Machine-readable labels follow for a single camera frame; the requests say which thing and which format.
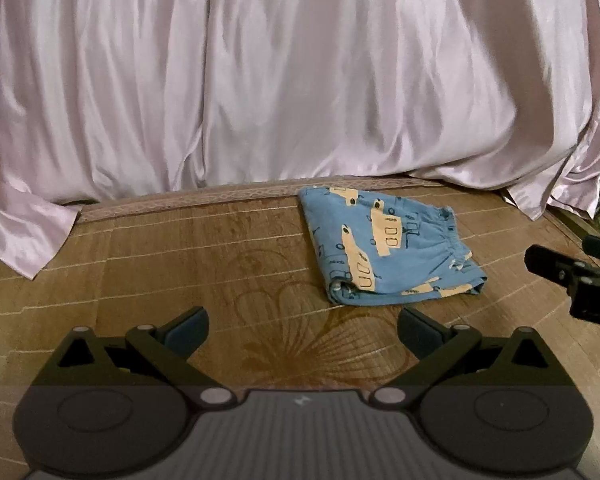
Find brown bamboo mat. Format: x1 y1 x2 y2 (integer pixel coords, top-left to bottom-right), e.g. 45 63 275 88
0 185 600 479

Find white satin sheet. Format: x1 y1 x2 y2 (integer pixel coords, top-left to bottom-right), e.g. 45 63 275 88
0 0 600 278

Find blue yellow patterned pants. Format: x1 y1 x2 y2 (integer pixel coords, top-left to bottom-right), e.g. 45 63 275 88
299 186 486 307

